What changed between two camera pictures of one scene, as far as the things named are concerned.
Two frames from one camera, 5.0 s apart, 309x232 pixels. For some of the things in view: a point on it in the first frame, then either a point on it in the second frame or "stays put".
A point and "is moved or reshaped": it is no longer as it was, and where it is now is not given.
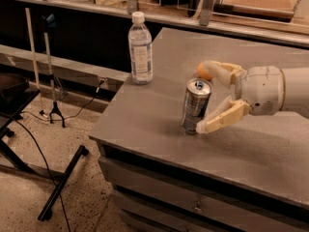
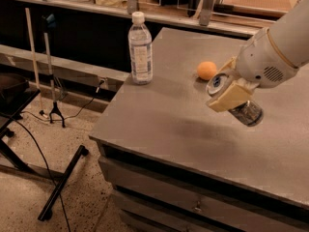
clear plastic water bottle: [140, 50] stays put
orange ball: [203, 72] stays put
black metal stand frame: [16, 93] stays put
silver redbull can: [197, 95] is moved or reshaped
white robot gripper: [261, 89] → [263, 64]
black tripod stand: [49, 22] stays put
